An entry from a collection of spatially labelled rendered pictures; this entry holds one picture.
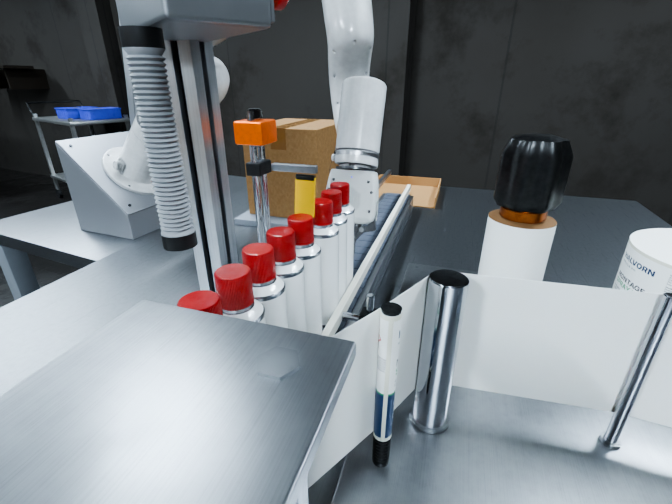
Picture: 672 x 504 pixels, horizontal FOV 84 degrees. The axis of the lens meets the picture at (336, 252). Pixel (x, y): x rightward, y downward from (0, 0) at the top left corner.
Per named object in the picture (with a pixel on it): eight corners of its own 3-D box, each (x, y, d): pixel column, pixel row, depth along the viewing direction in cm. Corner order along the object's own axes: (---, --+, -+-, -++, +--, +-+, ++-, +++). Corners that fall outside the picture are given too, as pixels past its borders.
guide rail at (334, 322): (273, 455, 38) (272, 441, 37) (262, 452, 39) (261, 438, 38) (411, 190, 131) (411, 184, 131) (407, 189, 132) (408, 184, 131)
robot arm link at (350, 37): (316, 7, 79) (334, 153, 83) (319, -45, 63) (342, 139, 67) (358, 3, 80) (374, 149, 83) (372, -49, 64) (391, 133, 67)
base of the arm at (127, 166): (122, 198, 106) (145, 150, 96) (89, 148, 109) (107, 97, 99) (180, 192, 122) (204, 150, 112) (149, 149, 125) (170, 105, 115)
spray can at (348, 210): (349, 297, 69) (351, 188, 61) (322, 294, 70) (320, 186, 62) (355, 284, 74) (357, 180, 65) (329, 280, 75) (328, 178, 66)
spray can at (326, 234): (333, 330, 60) (333, 207, 51) (302, 325, 61) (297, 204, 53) (342, 313, 64) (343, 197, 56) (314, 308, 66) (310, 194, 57)
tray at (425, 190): (434, 208, 134) (436, 197, 132) (363, 202, 141) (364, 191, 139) (440, 187, 160) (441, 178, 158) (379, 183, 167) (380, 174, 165)
